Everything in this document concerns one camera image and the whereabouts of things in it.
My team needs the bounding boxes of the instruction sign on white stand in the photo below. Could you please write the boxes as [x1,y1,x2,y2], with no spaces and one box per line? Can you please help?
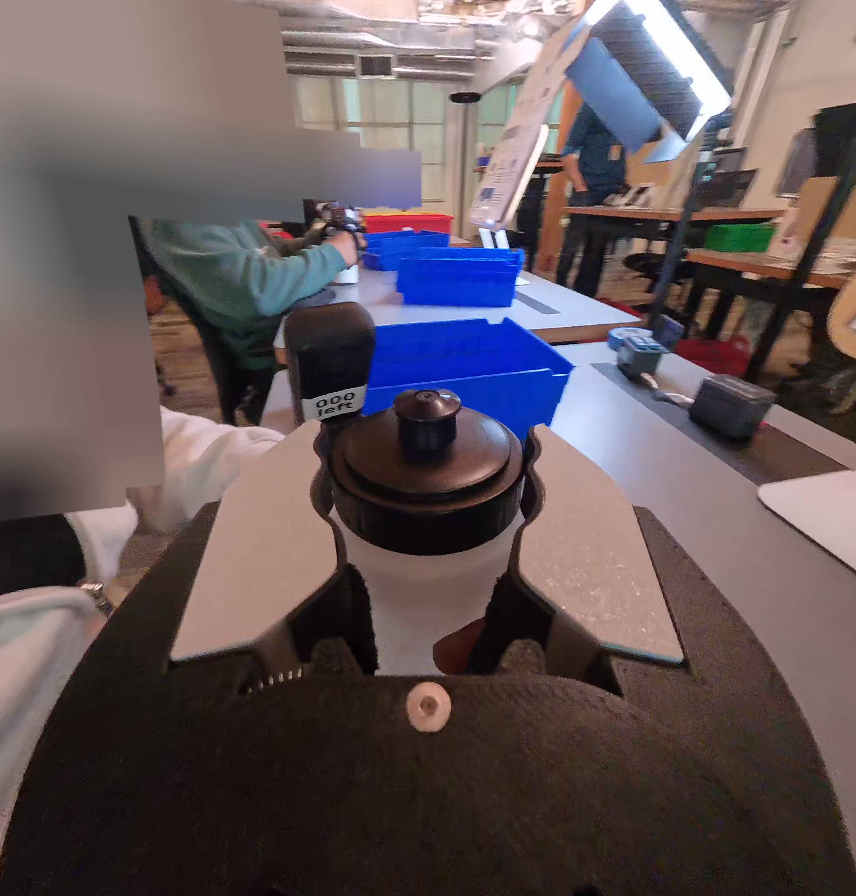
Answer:
[758,269,856,585]

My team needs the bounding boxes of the dark grey box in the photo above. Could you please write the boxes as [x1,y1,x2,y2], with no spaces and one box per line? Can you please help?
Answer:
[689,374,779,441]

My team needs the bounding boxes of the black ribbed bottle lid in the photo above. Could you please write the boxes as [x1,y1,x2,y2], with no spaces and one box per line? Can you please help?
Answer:
[328,388,525,555]

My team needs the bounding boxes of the black light stand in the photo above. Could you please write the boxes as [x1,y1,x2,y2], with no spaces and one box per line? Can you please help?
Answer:
[645,115,733,337]

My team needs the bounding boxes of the white cable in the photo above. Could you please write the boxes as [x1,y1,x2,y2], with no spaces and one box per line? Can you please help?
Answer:
[641,374,695,408]

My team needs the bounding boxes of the dark cloth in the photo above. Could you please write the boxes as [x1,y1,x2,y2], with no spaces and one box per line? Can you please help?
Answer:
[0,514,86,603]

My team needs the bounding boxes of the wooden workshop desk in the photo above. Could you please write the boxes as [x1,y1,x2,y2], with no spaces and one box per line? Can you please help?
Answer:
[685,248,856,351]

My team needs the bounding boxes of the black computer monitor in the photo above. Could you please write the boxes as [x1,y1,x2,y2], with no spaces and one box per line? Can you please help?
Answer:
[813,98,856,197]

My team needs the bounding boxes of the black tripod stand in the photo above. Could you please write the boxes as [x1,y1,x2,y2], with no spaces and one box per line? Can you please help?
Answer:
[743,105,856,382]

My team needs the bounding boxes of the dark battery charger case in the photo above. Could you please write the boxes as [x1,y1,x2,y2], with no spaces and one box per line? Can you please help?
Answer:
[617,335,663,379]

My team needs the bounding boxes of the green plastic bin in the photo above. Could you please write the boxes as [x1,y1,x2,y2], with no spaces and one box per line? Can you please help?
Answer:
[704,223,779,253]

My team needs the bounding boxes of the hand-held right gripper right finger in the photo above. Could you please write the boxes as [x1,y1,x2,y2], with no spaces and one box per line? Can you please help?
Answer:
[512,424,685,676]

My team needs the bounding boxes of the red plastic bin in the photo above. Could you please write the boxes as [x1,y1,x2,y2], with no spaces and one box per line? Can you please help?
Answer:
[363,213,454,235]

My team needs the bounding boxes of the wooden document stand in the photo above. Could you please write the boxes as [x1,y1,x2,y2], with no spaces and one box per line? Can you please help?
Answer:
[771,175,856,263]

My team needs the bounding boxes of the black office chair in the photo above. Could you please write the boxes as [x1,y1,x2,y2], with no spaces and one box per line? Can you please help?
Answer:
[134,220,275,424]

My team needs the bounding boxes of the person's right hand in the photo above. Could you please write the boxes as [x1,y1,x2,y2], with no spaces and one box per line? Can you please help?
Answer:
[433,617,486,674]

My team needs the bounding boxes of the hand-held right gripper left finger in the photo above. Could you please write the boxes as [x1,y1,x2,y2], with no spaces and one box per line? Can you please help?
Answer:
[169,422,346,676]

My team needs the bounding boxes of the wooden top office desk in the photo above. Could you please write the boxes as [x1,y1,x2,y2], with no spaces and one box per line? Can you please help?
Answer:
[564,205,786,281]

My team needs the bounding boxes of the blue plastic bin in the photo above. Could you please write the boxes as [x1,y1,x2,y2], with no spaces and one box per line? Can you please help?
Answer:
[361,318,576,428]
[361,230,451,273]
[396,246,525,308]

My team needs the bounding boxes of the white panel studio light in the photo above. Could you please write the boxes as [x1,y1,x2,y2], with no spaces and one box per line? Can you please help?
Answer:
[564,0,733,165]

